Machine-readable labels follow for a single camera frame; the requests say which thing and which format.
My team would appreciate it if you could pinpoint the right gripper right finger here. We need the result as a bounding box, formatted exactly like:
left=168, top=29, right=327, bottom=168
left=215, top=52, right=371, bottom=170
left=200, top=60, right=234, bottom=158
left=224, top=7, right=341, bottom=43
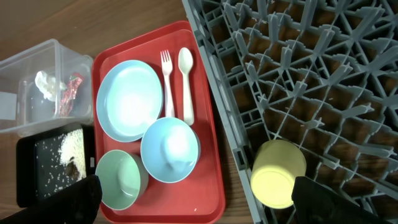
left=292, top=176, right=388, bottom=224

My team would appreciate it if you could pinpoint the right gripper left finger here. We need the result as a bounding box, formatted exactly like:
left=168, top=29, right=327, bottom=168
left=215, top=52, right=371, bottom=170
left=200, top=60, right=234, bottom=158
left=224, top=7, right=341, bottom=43
left=1, top=175, right=103, bottom=224

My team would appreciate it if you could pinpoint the brown food scrap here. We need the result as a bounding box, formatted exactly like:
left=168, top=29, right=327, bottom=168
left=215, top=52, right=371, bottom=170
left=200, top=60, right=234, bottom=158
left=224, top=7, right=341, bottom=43
left=66, top=157, right=81, bottom=180

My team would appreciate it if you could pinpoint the green bowl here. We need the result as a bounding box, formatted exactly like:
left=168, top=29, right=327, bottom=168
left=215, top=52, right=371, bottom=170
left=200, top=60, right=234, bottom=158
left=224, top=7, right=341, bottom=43
left=95, top=149, right=149, bottom=210

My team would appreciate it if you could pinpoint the yellow cup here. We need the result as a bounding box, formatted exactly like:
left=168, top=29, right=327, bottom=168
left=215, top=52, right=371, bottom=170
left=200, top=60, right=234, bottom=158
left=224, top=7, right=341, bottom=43
left=250, top=139, right=307, bottom=209

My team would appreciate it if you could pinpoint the white rice pile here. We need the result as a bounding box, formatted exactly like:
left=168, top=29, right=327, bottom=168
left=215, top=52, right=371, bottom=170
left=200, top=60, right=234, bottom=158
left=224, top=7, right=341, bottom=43
left=58, top=129, right=86, bottom=179

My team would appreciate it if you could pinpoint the red snack wrapper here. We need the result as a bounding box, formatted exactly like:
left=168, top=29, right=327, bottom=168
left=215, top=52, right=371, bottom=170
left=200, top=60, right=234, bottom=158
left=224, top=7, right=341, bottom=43
left=60, top=72, right=84, bottom=117

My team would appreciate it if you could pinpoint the light blue bowl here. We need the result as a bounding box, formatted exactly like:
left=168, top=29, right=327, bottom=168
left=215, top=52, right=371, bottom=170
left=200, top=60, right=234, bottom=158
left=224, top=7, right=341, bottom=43
left=141, top=117, right=201, bottom=184

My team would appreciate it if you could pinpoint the light blue plate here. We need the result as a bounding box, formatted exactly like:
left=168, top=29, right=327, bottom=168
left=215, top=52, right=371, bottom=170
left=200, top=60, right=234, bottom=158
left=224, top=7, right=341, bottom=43
left=96, top=60, right=164, bottom=142

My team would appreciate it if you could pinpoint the white tissue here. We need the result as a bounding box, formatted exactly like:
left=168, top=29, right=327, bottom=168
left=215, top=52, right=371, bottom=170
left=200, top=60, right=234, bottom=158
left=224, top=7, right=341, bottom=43
left=35, top=71, right=57, bottom=102

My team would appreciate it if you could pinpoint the white plastic fork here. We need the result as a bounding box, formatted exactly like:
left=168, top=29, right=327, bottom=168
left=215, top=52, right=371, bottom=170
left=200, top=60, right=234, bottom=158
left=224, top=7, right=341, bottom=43
left=160, top=50, right=175, bottom=117

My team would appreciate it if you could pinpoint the white plastic spoon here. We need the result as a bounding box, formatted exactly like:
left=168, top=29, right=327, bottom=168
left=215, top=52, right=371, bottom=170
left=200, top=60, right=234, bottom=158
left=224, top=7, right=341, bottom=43
left=178, top=47, right=195, bottom=126

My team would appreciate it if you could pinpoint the grey dishwasher rack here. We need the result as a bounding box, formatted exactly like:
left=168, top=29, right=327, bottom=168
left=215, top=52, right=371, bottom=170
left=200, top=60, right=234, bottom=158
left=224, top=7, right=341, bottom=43
left=183, top=0, right=397, bottom=223

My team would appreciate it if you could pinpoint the black plastic tray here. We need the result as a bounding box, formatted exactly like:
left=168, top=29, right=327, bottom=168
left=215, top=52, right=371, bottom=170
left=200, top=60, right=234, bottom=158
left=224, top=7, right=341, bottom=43
left=16, top=123, right=96, bottom=208

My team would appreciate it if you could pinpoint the red serving tray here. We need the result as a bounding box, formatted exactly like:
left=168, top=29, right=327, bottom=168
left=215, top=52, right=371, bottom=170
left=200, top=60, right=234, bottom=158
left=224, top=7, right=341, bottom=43
left=91, top=21, right=226, bottom=223

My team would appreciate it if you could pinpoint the clear plastic bin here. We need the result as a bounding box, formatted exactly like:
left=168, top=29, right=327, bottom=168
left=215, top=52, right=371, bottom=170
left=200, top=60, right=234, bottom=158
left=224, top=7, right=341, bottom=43
left=1, top=39, right=93, bottom=137

